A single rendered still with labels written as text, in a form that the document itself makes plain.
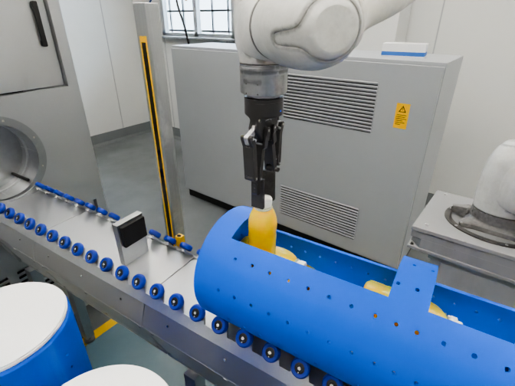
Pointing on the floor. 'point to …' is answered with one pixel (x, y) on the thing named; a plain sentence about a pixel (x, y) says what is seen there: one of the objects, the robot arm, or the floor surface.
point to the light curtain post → (159, 112)
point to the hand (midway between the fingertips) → (263, 189)
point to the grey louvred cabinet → (323, 143)
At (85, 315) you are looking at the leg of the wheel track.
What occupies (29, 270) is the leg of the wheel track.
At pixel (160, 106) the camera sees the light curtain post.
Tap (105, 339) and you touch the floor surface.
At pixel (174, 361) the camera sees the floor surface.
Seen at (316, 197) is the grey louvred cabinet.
